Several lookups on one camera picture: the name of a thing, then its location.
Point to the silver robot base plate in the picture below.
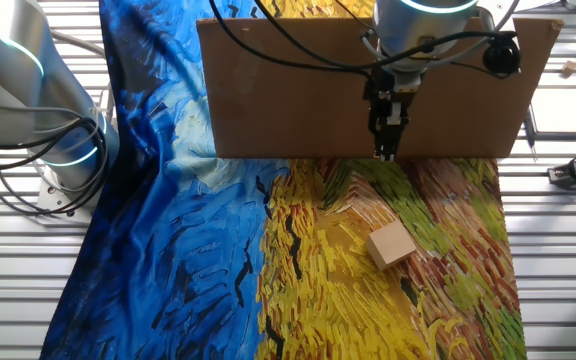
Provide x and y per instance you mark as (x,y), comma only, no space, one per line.
(53,197)

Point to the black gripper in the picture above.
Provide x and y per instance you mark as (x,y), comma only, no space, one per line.
(378,95)

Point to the black pen tool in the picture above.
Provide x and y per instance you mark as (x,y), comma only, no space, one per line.
(530,132)

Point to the flat grey metal plate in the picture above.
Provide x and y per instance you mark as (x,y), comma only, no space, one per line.
(558,112)

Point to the brown cardboard board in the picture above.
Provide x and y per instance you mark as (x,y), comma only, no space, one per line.
(293,100)

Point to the painted wheat field cloth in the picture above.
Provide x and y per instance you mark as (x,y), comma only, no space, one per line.
(168,250)

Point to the light wooden block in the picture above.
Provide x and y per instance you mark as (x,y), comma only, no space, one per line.
(390,245)

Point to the small wooden cube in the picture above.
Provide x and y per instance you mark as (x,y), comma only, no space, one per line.
(568,68)

